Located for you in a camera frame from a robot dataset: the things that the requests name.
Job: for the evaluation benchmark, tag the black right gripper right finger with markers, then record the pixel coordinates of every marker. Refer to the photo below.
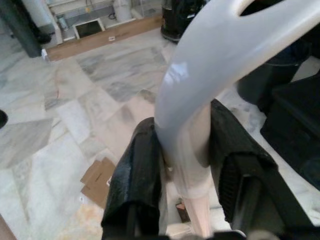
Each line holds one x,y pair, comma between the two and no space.
250,195

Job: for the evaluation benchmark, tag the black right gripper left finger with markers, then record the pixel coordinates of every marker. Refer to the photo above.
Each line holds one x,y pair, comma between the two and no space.
135,175

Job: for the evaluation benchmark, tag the flat brown cardboard piece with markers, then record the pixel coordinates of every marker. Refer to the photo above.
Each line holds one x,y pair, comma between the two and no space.
97,180

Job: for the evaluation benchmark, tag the small brown block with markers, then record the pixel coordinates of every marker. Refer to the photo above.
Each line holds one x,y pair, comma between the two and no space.
182,212

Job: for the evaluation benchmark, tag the black box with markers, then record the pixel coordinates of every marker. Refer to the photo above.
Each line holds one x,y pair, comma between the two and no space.
292,125

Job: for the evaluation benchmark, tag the black round bin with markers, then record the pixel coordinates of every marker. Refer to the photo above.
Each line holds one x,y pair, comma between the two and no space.
270,80

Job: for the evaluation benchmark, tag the long wooden box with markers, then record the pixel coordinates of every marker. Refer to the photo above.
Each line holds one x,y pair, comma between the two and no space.
100,45

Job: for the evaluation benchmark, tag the black shoe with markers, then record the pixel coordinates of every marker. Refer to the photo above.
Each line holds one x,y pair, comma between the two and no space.
2,119

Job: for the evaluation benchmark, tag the white framed dark panel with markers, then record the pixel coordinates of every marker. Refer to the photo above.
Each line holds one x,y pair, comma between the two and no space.
88,28

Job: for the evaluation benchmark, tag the white plastic jug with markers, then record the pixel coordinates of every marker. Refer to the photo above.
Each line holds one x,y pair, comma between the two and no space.
123,11

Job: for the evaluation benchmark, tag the person leg dark trousers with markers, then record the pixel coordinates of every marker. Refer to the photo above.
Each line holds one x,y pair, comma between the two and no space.
20,27

